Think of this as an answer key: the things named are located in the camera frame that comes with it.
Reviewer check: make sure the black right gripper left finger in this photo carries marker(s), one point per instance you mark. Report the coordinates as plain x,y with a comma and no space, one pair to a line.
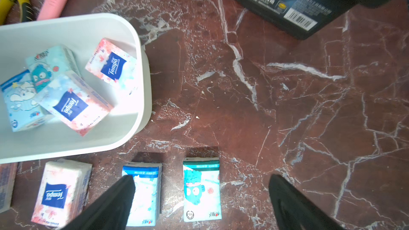
110,211

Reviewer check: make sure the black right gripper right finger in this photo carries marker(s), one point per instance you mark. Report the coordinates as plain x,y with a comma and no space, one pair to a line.
293,211

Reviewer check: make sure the blue cartoon tissue pack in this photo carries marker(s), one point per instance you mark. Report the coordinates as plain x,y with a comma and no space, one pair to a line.
145,207

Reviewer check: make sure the pink Tempo tissue pack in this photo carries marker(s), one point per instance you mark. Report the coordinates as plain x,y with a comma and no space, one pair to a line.
8,174
62,192
74,102

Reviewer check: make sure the teal cartoon tissue pack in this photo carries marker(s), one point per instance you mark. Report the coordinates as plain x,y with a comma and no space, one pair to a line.
201,189

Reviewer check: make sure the white plastic storage box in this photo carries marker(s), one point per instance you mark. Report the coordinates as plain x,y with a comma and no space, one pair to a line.
81,34

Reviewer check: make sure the pink Tempo pack in box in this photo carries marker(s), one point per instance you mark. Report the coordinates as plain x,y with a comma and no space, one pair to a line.
114,66

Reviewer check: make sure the teal cartoon pack in box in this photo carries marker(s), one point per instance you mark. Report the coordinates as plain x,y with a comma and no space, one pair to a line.
47,65

